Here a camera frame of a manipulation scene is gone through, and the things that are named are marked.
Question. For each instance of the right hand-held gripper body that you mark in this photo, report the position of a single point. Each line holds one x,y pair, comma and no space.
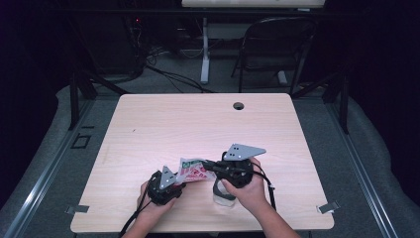
239,173

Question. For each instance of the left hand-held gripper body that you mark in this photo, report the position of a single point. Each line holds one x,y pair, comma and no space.
157,193

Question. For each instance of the pink printed plastic bag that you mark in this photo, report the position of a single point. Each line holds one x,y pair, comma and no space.
194,172

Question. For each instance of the clear jar with black lid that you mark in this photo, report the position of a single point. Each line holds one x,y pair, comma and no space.
223,198

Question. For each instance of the person's left hand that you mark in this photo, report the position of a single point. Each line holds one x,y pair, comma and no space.
147,210

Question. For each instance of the person's right hand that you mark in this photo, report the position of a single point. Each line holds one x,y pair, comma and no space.
252,195

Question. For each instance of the grey tape strip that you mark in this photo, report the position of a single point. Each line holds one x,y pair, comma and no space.
77,209
328,207

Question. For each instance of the white desk foot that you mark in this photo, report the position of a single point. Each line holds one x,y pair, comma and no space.
282,77

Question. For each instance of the white desk leg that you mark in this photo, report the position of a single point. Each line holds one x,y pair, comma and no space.
205,49

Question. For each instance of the black folding chair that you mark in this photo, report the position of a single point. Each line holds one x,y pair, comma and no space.
274,59

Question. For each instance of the black metal stand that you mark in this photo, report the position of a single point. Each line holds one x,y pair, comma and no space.
344,105
74,99

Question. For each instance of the white desk top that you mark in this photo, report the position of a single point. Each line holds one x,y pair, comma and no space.
251,3

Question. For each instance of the aluminium floor rail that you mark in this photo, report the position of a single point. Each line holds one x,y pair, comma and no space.
49,168
361,172

